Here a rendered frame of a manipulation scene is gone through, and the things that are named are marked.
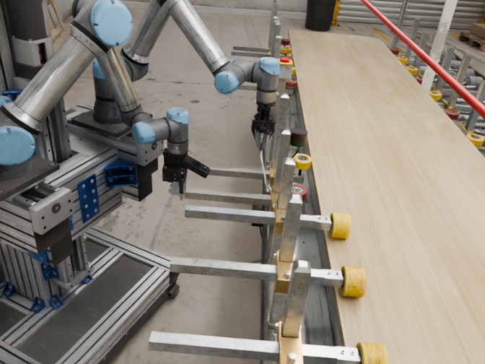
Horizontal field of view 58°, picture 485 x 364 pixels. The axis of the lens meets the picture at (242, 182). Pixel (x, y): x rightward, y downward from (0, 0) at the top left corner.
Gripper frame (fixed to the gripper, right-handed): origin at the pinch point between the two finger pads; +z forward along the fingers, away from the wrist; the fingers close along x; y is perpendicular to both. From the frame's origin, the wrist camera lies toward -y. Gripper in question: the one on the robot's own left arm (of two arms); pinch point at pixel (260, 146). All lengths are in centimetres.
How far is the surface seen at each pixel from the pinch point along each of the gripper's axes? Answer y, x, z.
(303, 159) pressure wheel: -6.1, 18.4, 7.4
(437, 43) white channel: -116, 103, -20
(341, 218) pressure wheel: 44, 26, 1
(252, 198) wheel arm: 19.5, -1.7, 12.2
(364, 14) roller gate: -778, 204, 78
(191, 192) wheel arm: 19.4, -24.8, 12.0
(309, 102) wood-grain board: -74, 27, 8
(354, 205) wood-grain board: 24.6, 34.9, 8.2
